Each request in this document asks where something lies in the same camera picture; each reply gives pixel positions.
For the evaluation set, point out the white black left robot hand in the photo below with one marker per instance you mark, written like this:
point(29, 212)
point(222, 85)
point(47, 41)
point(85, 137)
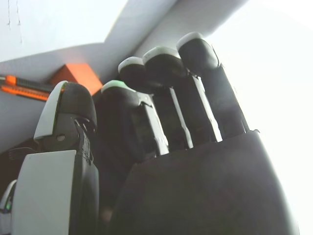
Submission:
point(195, 183)

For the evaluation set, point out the orange and black utility knife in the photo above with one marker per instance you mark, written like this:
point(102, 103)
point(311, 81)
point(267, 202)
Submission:
point(19, 91)

